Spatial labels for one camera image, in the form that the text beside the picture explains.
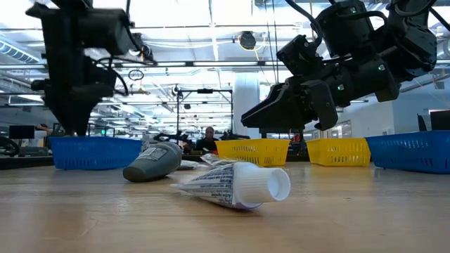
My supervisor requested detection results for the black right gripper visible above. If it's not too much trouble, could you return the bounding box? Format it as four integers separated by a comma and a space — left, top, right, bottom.
240, 61, 366, 131

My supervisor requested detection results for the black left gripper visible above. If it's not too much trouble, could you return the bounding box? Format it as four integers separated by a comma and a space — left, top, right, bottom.
30, 52, 119, 137

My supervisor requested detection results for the person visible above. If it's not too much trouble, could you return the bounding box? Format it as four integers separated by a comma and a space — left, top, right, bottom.
195, 126, 221, 153
34, 123, 53, 138

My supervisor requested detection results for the blue plastic basket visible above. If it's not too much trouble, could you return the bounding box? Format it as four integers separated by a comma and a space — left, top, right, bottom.
365, 130, 450, 175
48, 136, 143, 171

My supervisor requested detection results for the yellow plastic basket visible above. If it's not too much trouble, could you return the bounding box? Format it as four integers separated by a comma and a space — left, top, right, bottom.
306, 137, 372, 167
214, 138, 292, 167

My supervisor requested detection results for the black monitor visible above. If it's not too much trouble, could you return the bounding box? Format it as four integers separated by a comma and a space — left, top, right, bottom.
429, 109, 450, 131
8, 124, 36, 140

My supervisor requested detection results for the white toothpaste tube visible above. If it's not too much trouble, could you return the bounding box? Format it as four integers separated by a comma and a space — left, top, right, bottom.
171, 161, 292, 211

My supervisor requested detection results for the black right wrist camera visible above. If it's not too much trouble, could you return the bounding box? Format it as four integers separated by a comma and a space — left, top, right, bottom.
276, 34, 326, 77

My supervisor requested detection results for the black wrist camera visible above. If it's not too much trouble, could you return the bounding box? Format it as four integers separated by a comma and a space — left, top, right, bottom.
75, 7, 131, 56
276, 34, 326, 77

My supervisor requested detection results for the black background robot frame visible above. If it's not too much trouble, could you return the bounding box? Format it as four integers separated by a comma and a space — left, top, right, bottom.
175, 87, 234, 136

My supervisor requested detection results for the black overhead camera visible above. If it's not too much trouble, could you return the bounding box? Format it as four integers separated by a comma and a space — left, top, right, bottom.
238, 30, 258, 51

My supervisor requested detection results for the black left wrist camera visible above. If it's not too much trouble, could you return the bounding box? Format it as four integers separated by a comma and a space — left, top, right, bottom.
75, 7, 131, 56

